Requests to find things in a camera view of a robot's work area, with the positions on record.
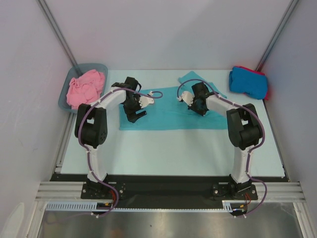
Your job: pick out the grey plastic basket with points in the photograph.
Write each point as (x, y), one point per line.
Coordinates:
(77, 71)

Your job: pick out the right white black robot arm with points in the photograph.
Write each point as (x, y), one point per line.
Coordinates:
(245, 130)

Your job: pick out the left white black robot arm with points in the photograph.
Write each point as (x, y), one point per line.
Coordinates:
(91, 123)

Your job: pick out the corner aluminium post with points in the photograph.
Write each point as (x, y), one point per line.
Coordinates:
(56, 30)
(277, 33)

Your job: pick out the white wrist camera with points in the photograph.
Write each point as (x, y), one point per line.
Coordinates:
(146, 101)
(186, 97)

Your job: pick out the grey slotted cable duct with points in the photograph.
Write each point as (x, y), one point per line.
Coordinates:
(101, 207)

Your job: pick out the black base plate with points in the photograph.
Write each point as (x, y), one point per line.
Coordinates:
(167, 192)

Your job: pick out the right corner aluminium post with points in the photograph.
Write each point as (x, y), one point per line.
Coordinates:
(277, 33)

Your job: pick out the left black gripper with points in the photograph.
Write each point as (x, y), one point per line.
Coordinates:
(131, 115)

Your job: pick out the aluminium frame rail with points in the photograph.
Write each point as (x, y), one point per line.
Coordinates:
(62, 190)

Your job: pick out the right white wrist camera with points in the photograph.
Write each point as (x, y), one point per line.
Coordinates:
(186, 97)

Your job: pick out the pink crumpled t shirt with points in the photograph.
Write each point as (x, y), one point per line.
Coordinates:
(85, 89)

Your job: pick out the left corner aluminium post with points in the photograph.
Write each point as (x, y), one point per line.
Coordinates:
(56, 30)

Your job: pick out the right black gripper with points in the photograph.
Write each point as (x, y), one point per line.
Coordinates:
(198, 105)

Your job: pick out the teal t shirt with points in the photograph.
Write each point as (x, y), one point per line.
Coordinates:
(167, 113)

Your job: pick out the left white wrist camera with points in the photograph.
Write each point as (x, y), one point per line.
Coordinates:
(146, 101)

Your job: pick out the blue folded t shirt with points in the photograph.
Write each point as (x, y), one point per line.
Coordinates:
(233, 83)

